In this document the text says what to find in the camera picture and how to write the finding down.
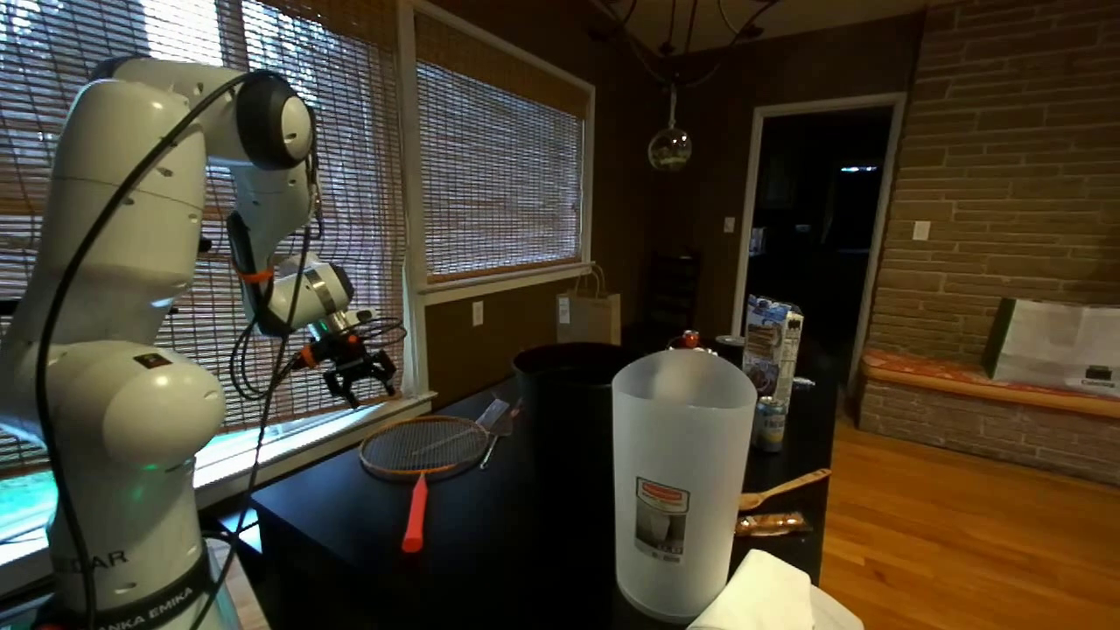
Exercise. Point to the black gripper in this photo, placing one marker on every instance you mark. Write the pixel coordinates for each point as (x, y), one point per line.
(340, 340)

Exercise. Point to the orange badminton racket red grip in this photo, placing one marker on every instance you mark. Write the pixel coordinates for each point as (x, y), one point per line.
(422, 451)

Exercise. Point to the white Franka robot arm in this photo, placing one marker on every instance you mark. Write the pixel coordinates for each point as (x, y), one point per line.
(81, 370)

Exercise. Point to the black plastic bin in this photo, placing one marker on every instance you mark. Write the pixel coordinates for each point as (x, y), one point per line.
(567, 424)

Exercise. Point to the translucent white plastic bin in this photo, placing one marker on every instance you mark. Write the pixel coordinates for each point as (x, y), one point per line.
(679, 447)

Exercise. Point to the metal slotted spatula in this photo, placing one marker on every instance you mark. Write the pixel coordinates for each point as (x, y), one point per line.
(498, 422)

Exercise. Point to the brown paper bag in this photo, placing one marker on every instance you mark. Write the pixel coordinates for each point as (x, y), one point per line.
(590, 312)

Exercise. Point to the window blind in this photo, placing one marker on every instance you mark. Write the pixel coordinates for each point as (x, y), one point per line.
(503, 175)

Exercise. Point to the hanging globe lamp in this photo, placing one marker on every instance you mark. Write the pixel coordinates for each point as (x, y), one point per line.
(670, 148)

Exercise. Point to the cereal box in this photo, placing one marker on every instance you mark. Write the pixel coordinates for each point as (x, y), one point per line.
(771, 361)

